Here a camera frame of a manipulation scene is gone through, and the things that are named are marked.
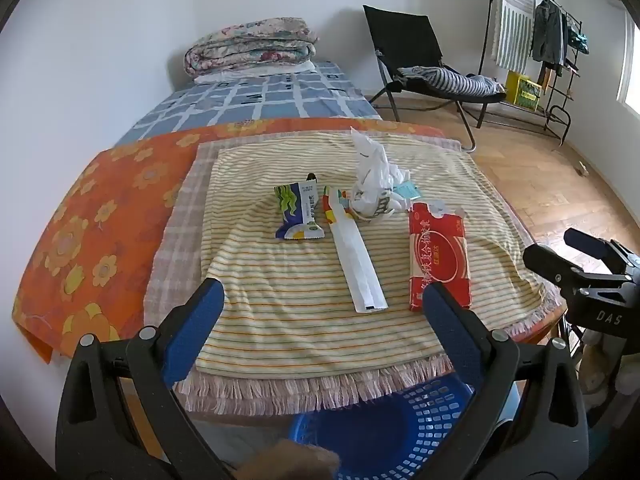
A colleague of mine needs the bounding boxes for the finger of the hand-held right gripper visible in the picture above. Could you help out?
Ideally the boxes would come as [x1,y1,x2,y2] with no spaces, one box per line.
[522,243,603,291]
[562,228,636,275]

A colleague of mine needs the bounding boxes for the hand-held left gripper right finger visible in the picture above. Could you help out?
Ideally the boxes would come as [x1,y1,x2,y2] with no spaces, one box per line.
[422,281,591,480]

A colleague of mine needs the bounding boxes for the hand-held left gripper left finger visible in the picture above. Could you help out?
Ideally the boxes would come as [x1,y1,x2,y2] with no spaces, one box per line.
[55,276,236,480]

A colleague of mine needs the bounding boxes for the red tissue pack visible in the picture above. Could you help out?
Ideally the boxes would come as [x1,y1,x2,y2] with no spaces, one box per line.
[407,201,473,312]

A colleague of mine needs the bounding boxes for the long white paper wrapper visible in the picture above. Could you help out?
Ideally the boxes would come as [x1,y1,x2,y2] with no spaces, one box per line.
[321,185,390,315]

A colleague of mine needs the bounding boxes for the blue plastic basket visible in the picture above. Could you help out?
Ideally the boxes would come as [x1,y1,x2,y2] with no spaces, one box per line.
[287,374,478,480]

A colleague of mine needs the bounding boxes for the blue and white snack wrapper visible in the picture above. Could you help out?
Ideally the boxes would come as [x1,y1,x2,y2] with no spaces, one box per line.
[273,172,326,241]

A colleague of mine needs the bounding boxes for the white tissue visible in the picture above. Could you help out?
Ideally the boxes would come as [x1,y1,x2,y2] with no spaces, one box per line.
[387,162,414,186]

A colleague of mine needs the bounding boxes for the white plastic bag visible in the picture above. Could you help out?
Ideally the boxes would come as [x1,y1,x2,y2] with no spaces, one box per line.
[347,127,413,221]

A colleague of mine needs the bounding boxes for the pale cloth bundle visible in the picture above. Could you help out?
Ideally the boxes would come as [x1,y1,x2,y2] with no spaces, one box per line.
[570,327,640,428]

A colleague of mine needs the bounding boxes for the yellow striped towel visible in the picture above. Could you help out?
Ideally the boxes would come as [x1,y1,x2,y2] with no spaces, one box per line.
[195,130,546,381]

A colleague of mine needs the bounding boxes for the black clothes rack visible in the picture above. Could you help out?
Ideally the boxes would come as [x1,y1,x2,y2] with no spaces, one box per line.
[477,0,583,146]

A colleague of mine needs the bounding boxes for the pink plaid fringed towel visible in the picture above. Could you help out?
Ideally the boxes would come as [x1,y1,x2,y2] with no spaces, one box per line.
[144,132,566,416]

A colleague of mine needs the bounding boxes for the orange floral blanket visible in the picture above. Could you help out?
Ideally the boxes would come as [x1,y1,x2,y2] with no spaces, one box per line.
[12,119,446,365]

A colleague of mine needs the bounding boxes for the yellow box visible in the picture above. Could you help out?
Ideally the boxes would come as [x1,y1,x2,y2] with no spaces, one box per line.
[504,71,545,111]

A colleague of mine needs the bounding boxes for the window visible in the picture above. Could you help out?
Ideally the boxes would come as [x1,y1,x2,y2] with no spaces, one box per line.
[617,5,640,111]

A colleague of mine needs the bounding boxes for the teal hanging garment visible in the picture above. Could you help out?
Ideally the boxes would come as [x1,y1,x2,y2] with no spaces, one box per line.
[567,17,591,56]

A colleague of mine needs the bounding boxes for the striped cloth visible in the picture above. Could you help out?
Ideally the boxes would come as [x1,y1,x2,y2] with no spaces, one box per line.
[392,66,507,98]

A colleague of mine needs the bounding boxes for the dark hanging jacket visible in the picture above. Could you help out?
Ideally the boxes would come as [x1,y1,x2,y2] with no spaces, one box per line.
[531,0,568,66]

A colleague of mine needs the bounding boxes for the striped hanging towel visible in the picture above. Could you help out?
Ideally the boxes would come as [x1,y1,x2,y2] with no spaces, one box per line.
[491,0,537,76]

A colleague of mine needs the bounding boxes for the blue checked bed sheet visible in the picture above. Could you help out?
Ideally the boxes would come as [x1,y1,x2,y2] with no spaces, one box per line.
[114,60,383,148]

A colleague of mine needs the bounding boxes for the black folding chair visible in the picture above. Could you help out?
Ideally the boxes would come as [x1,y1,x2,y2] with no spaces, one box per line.
[362,5,508,153]

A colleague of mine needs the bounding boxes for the folded floral quilt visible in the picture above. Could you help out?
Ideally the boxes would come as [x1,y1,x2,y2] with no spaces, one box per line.
[184,17,320,80]

